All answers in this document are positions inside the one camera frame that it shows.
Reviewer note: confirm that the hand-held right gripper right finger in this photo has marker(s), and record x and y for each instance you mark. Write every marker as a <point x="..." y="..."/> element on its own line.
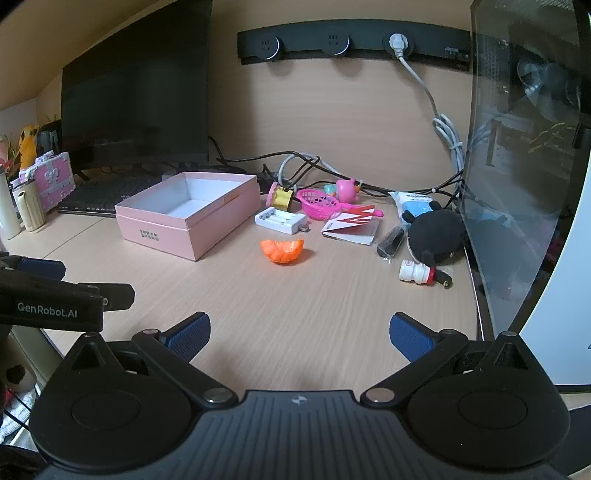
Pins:
<point x="411" y="339"/>

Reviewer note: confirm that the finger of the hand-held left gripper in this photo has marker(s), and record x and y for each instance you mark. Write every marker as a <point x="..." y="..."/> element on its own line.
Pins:
<point x="117" y="296"/>
<point x="41" y="267"/>

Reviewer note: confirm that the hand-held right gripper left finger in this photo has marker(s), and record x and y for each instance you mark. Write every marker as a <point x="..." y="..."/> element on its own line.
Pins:
<point x="187" y="334"/>

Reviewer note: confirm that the white toy bottle red cap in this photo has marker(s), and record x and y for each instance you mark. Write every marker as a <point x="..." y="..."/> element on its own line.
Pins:
<point x="413" y="271"/>

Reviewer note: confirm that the pink cardboard box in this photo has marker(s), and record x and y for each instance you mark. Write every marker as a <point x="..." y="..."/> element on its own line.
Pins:
<point x="157" y="230"/>

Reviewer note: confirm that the black plush toy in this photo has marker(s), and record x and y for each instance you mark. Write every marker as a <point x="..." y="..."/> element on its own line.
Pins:
<point x="434" y="235"/>

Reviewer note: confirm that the red and white card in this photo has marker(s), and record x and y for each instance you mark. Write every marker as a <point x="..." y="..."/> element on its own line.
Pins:
<point x="351" y="230"/>

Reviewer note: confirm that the orange peel toy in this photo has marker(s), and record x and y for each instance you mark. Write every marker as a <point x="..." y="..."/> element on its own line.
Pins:
<point x="281" y="251"/>

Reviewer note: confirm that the blue and white packet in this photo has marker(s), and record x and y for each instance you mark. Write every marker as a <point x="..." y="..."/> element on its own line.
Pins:
<point x="415" y="207"/>

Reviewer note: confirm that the white battery charger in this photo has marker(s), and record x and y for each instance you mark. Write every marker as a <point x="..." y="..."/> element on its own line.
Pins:
<point x="279" y="219"/>

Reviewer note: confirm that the pink bird figure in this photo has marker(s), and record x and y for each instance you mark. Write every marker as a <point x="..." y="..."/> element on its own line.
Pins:
<point x="346" y="190"/>

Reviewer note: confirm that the pink toy strainer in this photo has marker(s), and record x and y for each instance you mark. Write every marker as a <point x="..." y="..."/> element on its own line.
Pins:
<point x="318" y="203"/>

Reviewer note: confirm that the pink and yellow cake toy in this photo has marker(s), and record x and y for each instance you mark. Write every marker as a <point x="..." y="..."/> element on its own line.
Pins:
<point x="279" y="198"/>

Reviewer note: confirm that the white thermos bottle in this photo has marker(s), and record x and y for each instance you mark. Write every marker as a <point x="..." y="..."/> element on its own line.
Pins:
<point x="7" y="217"/>

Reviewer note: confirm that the pink treasure chest box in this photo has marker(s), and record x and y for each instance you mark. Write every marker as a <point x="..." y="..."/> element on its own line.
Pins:
<point x="51" y="182"/>

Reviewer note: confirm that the black keyboard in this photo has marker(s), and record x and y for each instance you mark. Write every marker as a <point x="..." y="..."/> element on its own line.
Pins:
<point x="92" y="196"/>

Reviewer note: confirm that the white patterned cloth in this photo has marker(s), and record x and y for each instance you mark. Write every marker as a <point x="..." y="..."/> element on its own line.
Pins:
<point x="16" y="406"/>

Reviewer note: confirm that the pink flower ornament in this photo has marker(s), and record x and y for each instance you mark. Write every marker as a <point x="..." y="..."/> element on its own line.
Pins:
<point x="7" y="152"/>

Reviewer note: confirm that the yellow plush toy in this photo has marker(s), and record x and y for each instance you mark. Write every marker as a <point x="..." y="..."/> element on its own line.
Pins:
<point x="27" y="147"/>

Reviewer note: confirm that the dark grey bag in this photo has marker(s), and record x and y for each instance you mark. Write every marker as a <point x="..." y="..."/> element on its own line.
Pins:
<point x="48" y="138"/>

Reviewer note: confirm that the black computer monitor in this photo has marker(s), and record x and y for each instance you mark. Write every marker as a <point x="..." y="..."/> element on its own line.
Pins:
<point x="138" y="92"/>

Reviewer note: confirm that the computer case with glass panel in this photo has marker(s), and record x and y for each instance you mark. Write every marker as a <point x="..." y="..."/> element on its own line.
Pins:
<point x="517" y="161"/>

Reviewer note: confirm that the black wall socket rail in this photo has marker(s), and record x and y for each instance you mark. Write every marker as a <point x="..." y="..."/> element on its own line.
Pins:
<point x="360" y="44"/>

